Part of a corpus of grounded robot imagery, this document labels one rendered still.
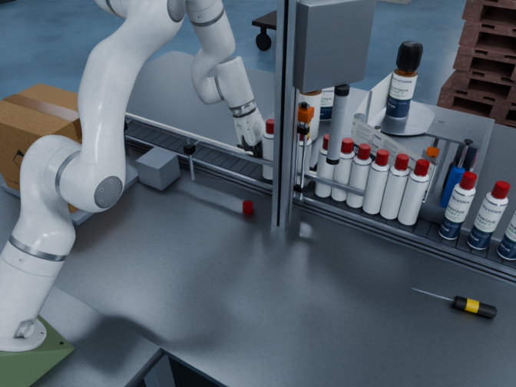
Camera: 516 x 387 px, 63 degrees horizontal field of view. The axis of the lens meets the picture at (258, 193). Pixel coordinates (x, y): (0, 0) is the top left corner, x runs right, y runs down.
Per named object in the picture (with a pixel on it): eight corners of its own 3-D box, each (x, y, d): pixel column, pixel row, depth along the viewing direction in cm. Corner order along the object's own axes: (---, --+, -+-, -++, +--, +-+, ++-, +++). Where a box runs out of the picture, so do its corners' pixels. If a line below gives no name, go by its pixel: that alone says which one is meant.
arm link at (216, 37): (163, 37, 103) (204, 114, 129) (226, 15, 102) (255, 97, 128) (160, 14, 108) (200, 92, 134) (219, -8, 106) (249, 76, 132)
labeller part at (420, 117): (443, 110, 176) (444, 107, 175) (425, 145, 155) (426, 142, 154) (370, 94, 188) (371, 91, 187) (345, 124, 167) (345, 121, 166)
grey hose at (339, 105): (341, 160, 113) (352, 85, 100) (336, 166, 110) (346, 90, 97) (329, 156, 114) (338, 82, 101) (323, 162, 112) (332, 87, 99)
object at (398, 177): (399, 212, 126) (415, 154, 113) (395, 223, 122) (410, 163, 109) (382, 206, 128) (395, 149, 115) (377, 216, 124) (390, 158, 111)
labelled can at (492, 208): (487, 241, 116) (516, 181, 103) (485, 253, 113) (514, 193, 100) (468, 234, 118) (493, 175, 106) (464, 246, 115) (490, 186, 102)
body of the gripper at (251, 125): (244, 114, 125) (256, 147, 130) (261, 100, 132) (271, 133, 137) (224, 116, 130) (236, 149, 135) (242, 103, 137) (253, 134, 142)
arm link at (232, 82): (225, 110, 127) (254, 101, 126) (210, 67, 121) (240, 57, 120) (225, 103, 134) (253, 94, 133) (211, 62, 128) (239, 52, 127)
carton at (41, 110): (126, 173, 147) (108, 100, 130) (73, 213, 130) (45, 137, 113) (63, 150, 158) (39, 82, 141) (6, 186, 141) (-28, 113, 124)
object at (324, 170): (333, 191, 134) (341, 134, 121) (327, 200, 130) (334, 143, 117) (318, 186, 136) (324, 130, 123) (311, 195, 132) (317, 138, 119)
